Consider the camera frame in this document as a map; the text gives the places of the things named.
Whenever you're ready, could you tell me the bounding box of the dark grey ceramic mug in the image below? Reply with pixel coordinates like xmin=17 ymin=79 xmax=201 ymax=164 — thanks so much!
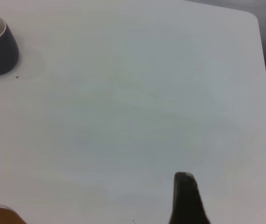
xmin=0 ymin=9 xmax=20 ymax=76

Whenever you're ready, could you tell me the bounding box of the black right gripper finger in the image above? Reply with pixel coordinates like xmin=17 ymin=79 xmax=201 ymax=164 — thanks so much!
xmin=169 ymin=172 xmax=212 ymax=224

